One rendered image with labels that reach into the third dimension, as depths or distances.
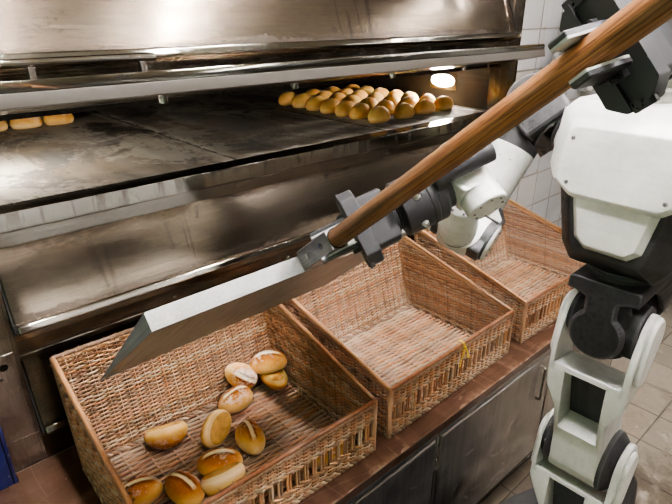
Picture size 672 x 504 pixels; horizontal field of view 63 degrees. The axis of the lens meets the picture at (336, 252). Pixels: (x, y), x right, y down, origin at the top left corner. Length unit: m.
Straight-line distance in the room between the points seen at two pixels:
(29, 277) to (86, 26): 0.52
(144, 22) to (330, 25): 0.51
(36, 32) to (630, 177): 1.07
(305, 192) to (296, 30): 0.45
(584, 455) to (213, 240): 1.00
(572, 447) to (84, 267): 1.14
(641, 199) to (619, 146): 0.09
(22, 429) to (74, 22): 0.88
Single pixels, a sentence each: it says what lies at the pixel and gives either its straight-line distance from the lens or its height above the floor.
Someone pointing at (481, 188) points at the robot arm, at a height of 1.30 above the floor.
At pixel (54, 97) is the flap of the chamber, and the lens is 1.08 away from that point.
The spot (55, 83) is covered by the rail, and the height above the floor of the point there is 1.43.
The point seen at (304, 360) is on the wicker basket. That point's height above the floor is 0.71.
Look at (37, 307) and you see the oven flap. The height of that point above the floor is 0.97.
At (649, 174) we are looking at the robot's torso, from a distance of 0.99.
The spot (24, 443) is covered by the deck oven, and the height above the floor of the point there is 0.64.
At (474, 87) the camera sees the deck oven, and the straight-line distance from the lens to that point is 2.37.
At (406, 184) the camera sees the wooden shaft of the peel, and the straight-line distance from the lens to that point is 0.67.
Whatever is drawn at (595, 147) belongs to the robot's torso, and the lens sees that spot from 1.01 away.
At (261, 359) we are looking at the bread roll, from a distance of 1.50.
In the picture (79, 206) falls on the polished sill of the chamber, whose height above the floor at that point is 1.16.
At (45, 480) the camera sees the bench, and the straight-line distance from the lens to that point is 1.47.
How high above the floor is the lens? 1.54
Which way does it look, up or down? 24 degrees down
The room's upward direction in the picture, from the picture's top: straight up
